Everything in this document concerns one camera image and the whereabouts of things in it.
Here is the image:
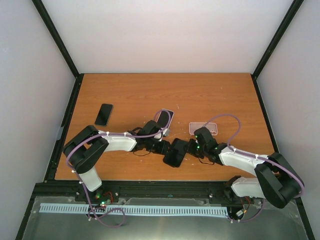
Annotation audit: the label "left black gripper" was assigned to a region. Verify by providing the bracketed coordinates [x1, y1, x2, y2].
[145, 137, 174, 156]

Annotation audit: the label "black phone case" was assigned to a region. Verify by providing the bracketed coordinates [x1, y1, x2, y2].
[162, 138, 189, 168]

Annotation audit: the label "black phone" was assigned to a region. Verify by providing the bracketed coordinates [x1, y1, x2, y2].
[156, 109, 174, 128]
[163, 150, 186, 168]
[94, 103, 113, 127]

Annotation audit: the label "clear white phone case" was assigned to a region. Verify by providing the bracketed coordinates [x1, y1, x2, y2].
[156, 108, 174, 137]

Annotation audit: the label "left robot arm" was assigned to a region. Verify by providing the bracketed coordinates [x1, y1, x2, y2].
[62, 120, 171, 202]

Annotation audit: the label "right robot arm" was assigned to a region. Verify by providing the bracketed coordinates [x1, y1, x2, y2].
[191, 127, 304, 209]

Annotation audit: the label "clear pink phone case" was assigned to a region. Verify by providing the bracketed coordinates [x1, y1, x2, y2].
[188, 121, 221, 136]

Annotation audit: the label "left controller board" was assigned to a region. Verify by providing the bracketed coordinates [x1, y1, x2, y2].
[95, 191, 114, 207]

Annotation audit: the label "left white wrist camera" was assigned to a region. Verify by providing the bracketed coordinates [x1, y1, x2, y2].
[154, 128, 170, 140]

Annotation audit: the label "right connector wires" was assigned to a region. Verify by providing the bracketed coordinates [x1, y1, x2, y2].
[234, 197, 253, 218]

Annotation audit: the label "black aluminium frame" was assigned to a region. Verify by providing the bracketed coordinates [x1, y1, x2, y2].
[16, 0, 303, 240]

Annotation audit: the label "light blue cable duct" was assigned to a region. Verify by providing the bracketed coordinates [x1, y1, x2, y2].
[38, 203, 228, 218]

